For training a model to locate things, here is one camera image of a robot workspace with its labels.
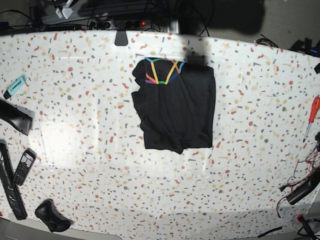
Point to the white power strip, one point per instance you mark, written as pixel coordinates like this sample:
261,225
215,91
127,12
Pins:
120,25

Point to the black cordless phone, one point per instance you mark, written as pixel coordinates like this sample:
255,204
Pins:
25,164

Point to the black T-shirt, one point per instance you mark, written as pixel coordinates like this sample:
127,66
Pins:
175,103

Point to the white terrazzo table cloth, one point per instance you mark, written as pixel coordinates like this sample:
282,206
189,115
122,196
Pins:
91,158

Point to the long black bar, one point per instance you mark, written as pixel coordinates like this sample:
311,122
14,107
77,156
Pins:
11,189

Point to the red handled screwdriver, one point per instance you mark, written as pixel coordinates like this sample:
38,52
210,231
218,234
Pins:
314,110

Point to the red black tool handle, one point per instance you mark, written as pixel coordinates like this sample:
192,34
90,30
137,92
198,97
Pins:
306,227

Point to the black cylinder with wires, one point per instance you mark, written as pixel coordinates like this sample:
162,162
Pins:
304,189

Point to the turquoise highlighter marker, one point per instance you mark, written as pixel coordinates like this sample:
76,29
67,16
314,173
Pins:
14,87

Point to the grey table clamp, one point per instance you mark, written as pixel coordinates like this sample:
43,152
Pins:
121,38

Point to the black game controller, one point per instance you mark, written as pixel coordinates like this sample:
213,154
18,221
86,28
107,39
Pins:
51,217

